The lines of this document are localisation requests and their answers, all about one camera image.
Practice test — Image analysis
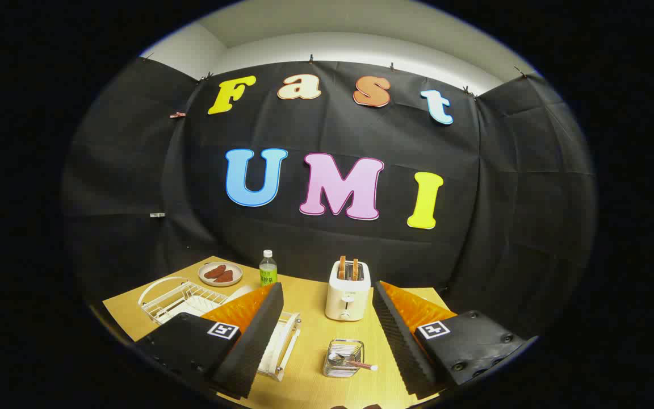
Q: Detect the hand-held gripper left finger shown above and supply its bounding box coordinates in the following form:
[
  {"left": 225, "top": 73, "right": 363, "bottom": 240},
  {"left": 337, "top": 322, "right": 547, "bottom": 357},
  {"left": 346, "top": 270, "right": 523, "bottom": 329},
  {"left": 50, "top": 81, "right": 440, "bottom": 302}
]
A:
[{"left": 134, "top": 282, "right": 285, "bottom": 400}]

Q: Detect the white toaster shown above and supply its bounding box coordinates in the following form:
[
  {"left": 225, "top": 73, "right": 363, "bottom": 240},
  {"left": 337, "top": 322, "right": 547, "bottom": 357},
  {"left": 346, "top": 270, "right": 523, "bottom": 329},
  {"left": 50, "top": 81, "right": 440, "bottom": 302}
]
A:
[{"left": 325, "top": 260, "right": 372, "bottom": 322}]

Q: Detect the white wire dish rack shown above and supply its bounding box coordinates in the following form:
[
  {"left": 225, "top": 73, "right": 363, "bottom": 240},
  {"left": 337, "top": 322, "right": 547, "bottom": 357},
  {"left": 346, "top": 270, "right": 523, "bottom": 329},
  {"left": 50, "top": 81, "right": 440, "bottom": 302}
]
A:
[{"left": 137, "top": 277, "right": 302, "bottom": 381}]

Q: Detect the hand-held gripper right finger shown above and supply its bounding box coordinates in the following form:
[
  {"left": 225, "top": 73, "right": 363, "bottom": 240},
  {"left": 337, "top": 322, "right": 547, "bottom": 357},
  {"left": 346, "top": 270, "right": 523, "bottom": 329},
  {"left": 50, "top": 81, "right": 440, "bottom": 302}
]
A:
[{"left": 372, "top": 280, "right": 539, "bottom": 400}]

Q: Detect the small beige saucer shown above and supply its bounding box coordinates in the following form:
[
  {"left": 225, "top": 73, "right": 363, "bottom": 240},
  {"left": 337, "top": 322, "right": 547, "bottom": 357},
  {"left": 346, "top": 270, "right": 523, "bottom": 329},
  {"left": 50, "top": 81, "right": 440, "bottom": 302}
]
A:
[{"left": 198, "top": 262, "right": 244, "bottom": 287}]

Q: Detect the metal wire basket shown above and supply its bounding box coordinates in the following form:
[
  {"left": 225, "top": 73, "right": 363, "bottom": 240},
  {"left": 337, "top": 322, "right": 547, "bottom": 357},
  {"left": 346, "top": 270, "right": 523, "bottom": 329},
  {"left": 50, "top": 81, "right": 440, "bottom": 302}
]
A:
[{"left": 322, "top": 339, "right": 365, "bottom": 378}]

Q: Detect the green label drink bottle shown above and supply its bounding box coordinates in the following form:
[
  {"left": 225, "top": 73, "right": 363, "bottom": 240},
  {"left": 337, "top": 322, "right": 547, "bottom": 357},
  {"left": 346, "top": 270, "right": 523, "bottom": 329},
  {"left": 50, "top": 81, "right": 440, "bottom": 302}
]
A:
[{"left": 259, "top": 250, "right": 278, "bottom": 289}]

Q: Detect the spoon with checked handle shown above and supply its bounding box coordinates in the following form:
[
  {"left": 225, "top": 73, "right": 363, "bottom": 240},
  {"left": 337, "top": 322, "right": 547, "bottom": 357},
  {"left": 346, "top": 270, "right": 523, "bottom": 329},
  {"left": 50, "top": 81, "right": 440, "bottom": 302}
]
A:
[{"left": 330, "top": 353, "right": 379, "bottom": 372}]

